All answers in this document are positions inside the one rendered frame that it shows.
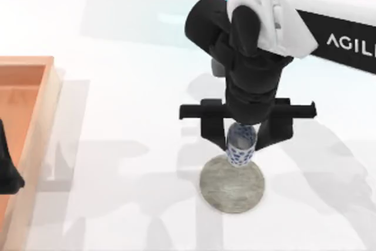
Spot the white cup with blue pattern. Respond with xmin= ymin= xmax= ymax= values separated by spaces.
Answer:
xmin=225 ymin=123 xmax=258 ymax=168

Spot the pale grey rounded box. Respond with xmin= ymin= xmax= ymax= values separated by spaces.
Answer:
xmin=210 ymin=58 xmax=227 ymax=77

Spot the grey round coaster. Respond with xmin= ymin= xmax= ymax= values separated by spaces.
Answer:
xmin=199 ymin=154 xmax=266 ymax=214

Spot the shallow salmon-coloured box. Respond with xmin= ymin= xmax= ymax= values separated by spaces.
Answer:
xmin=0 ymin=55 xmax=63 ymax=251

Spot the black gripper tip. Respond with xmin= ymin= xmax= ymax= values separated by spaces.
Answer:
xmin=0 ymin=118 xmax=26 ymax=196

